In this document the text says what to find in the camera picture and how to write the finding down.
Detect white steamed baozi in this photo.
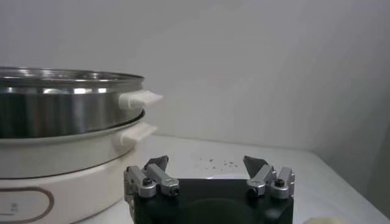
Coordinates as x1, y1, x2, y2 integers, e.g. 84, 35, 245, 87
301, 216, 346, 224

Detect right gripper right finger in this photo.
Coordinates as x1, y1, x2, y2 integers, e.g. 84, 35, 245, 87
243, 155, 296, 200

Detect scattered dark crumbs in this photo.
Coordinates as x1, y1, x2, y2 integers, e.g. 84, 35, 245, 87
194, 155, 240, 170

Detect cream electric cooker base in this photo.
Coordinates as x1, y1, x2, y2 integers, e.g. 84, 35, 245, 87
0, 111, 159, 224

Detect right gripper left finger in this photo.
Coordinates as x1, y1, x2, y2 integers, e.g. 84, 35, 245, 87
123, 155, 180, 201

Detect steel steamer basket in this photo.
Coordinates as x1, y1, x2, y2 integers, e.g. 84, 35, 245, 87
0, 66, 164, 139

